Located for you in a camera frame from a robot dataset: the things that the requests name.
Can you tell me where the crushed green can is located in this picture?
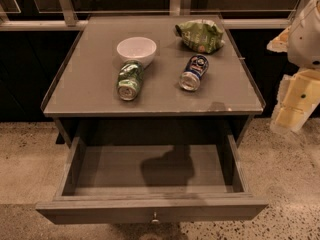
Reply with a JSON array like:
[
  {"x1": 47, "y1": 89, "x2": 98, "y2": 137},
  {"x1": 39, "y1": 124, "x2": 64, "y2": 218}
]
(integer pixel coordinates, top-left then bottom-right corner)
[{"x1": 117, "y1": 60, "x2": 144, "y2": 101}]

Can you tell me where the metal drawer knob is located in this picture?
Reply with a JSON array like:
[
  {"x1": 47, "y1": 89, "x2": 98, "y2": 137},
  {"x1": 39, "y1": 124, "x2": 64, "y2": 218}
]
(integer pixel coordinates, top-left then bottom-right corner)
[{"x1": 151, "y1": 212, "x2": 160, "y2": 225}]

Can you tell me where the metal railing frame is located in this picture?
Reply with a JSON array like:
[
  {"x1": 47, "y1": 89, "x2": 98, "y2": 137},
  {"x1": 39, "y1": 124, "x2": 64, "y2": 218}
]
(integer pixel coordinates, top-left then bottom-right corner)
[{"x1": 0, "y1": 0, "x2": 320, "y2": 32}]

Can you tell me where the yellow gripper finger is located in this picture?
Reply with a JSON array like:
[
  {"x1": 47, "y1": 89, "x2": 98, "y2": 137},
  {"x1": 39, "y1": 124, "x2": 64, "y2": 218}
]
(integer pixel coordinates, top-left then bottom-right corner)
[
  {"x1": 270, "y1": 68, "x2": 320, "y2": 133},
  {"x1": 267, "y1": 27, "x2": 290, "y2": 53}
]

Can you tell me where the open top drawer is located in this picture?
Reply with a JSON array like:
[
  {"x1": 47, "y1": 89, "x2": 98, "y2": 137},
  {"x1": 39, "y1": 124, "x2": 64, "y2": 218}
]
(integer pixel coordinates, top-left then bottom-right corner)
[{"x1": 36, "y1": 136, "x2": 267, "y2": 224}]

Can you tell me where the blue soda can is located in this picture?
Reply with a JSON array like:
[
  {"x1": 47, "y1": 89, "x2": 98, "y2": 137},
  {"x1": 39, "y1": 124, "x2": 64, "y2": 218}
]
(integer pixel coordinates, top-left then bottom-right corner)
[{"x1": 179, "y1": 54, "x2": 209, "y2": 91}]

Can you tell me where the white ceramic bowl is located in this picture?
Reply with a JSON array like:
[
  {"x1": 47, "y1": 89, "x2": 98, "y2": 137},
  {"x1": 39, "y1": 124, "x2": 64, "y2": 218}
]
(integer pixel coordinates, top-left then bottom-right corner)
[{"x1": 117, "y1": 37, "x2": 157, "y2": 68}]

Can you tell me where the grey wooden cabinet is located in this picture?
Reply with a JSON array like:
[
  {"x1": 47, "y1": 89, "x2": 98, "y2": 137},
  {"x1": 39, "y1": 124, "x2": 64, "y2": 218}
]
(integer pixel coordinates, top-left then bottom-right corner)
[{"x1": 42, "y1": 15, "x2": 265, "y2": 143}]

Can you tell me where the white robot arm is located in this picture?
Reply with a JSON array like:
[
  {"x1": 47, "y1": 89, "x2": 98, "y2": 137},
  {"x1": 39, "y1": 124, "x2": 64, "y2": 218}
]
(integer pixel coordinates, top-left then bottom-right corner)
[{"x1": 267, "y1": 0, "x2": 320, "y2": 134}]

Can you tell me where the green chip bag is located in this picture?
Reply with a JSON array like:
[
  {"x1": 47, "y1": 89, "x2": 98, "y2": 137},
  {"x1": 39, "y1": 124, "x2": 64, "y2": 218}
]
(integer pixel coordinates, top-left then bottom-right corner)
[{"x1": 175, "y1": 19, "x2": 224, "y2": 54}]

